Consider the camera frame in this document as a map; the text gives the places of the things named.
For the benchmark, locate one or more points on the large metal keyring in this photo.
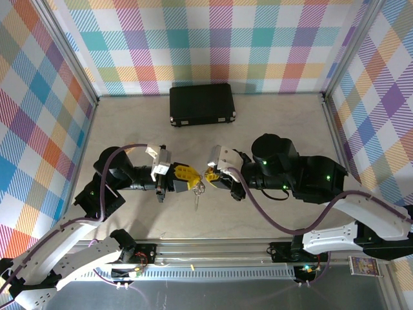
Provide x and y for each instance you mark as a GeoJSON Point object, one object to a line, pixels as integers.
{"type": "Point", "coordinates": [200, 187]}

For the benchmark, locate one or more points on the silver key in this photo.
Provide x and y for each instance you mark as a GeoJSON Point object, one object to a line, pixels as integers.
{"type": "Point", "coordinates": [197, 203]}

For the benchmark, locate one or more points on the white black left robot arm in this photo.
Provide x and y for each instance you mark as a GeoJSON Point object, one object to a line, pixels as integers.
{"type": "Point", "coordinates": [55, 255]}

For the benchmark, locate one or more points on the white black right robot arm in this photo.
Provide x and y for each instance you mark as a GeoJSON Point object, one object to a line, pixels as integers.
{"type": "Point", "coordinates": [364, 206]}

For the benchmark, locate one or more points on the black hard case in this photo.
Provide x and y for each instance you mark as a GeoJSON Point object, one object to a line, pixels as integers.
{"type": "Point", "coordinates": [201, 103]}

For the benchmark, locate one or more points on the colourful card box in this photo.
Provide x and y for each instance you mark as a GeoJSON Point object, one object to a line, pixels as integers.
{"type": "Point", "coordinates": [364, 266]}

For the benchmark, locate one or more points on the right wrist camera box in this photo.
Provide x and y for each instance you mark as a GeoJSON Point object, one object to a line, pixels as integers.
{"type": "Point", "coordinates": [222, 158]}

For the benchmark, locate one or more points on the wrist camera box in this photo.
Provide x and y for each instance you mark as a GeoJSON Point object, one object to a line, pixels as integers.
{"type": "Point", "coordinates": [222, 158]}
{"type": "Point", "coordinates": [161, 163]}

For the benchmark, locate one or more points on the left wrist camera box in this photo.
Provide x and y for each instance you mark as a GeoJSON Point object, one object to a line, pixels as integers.
{"type": "Point", "coordinates": [161, 163]}

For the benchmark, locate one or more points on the aluminium side rail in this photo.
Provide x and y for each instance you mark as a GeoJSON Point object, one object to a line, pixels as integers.
{"type": "Point", "coordinates": [87, 135]}
{"type": "Point", "coordinates": [332, 126]}

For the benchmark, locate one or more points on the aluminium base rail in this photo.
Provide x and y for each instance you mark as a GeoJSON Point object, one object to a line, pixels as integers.
{"type": "Point", "coordinates": [209, 250]}

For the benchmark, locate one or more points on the aluminium frame post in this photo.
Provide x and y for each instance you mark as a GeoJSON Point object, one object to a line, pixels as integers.
{"type": "Point", "coordinates": [70, 48]}
{"type": "Point", "coordinates": [351, 48]}

